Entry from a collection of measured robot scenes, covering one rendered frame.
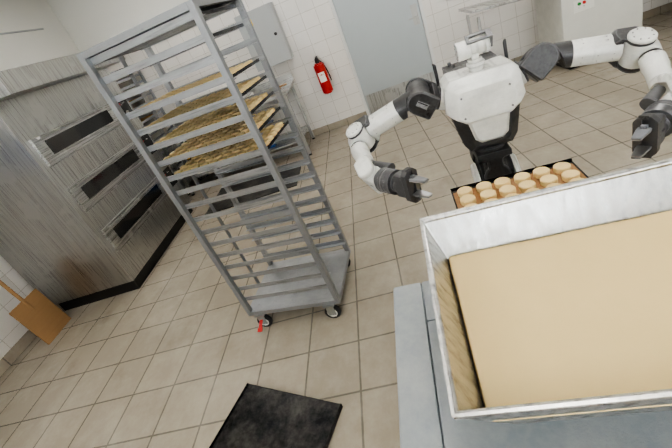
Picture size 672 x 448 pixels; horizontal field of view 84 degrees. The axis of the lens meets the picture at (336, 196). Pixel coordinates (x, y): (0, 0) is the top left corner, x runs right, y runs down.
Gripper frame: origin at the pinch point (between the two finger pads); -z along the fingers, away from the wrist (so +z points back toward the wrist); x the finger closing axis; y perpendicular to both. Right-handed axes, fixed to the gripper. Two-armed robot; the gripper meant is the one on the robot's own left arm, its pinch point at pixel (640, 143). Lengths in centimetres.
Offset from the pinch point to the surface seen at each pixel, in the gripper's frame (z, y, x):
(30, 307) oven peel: -219, -356, -70
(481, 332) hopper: -87, 13, 24
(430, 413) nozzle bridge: -95, 10, 15
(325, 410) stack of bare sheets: -92, -91, -101
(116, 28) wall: 3, -566, 125
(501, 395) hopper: -92, 18, 24
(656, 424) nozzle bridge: -82, 27, 15
